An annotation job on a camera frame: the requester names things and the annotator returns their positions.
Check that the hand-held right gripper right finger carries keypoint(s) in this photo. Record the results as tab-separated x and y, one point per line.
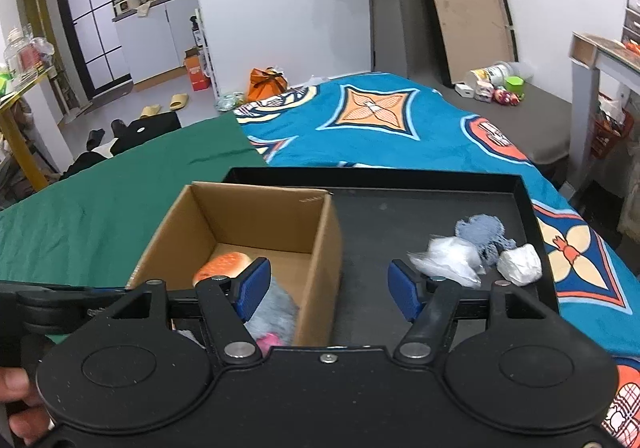
406	290

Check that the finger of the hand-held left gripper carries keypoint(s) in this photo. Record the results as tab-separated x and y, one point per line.
75	294

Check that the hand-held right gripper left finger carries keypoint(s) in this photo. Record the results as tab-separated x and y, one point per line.
255	288

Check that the grey and pink plush toy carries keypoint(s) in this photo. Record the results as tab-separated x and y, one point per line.
277	313

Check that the orange burger squishy toy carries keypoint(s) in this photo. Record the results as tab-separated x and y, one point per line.
220	265

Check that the clear plastic bag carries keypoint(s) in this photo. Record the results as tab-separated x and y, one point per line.
445	253

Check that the black tray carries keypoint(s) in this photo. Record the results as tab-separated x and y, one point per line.
390	228

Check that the brown cardboard box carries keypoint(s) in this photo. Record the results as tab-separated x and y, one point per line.
280	223

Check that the grey-blue knit sock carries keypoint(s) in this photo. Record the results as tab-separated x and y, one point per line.
482	228

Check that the person's left hand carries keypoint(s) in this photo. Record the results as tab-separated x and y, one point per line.
15	388

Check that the green cloth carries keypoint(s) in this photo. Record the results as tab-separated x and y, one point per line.
100	208

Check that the black and white clothing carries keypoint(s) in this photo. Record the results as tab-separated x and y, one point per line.
95	158

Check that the yellow table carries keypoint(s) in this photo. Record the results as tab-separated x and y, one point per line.
25	163

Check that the black slipper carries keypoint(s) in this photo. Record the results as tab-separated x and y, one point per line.
95	138
120	127

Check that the blue printed blanket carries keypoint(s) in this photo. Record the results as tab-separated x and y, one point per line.
400	128

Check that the black case with white logo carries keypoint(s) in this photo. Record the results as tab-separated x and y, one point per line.
155	126

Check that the clear bag with greens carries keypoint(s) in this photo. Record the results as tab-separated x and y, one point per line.
230	102

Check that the orange bag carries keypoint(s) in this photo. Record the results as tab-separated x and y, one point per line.
267	86

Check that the white charger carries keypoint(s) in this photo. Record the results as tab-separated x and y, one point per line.
464	91

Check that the grey foam mattress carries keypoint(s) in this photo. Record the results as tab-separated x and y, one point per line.
540	128

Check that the white small toy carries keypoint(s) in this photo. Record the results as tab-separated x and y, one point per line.
484	92

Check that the white plastic bag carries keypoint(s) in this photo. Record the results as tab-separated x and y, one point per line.
312	82

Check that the red small toys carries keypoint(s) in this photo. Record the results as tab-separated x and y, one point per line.
505	97

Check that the orange cardboard box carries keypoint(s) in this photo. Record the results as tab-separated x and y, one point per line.
197	73

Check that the green cup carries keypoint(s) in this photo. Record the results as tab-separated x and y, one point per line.
515	86

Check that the white jar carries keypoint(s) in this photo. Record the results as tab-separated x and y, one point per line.
492	73

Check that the white narrow rack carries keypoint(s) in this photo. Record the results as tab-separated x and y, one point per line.
206	53

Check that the beige tote bag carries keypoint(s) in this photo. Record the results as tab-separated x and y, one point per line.
631	193

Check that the glass jar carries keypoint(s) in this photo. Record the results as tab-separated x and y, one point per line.
22	53

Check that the white kitchen cabinet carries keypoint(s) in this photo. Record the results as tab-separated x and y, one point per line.
150	43

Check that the red basket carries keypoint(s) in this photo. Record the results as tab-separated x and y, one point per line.
612	128

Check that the grey desk with black mat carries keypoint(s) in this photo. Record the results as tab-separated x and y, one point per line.
582	78

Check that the black-framed glass door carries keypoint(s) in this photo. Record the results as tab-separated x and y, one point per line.
90	18

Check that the white microwave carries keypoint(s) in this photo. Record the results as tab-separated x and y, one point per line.
126	6

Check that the grey drawer organiser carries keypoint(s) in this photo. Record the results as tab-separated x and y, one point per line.
632	13

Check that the brown board black frame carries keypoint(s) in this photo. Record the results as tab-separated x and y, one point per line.
465	13

